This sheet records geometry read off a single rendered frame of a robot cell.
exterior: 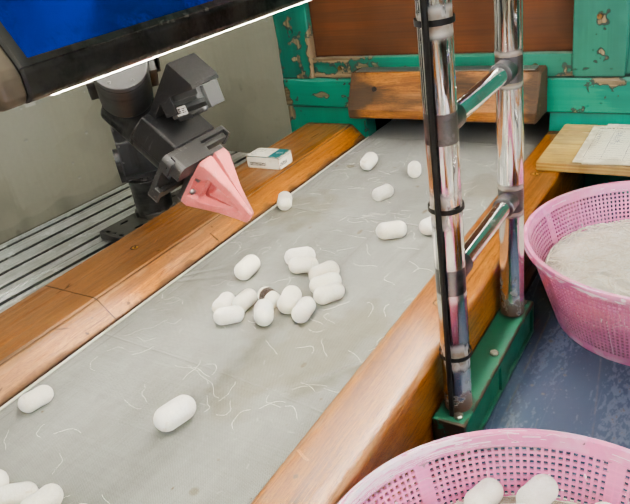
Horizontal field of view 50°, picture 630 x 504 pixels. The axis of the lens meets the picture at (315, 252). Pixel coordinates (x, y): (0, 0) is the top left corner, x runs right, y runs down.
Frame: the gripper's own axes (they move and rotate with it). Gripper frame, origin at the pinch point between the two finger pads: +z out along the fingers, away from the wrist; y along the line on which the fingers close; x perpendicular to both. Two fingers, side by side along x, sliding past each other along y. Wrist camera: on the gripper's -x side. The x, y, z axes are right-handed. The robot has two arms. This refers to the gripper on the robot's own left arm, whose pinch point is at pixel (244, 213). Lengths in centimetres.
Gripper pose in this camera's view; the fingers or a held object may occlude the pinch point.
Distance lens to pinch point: 74.9
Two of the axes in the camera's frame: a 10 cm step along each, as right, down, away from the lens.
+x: -4.3, 5.9, 6.9
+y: 5.1, -4.6, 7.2
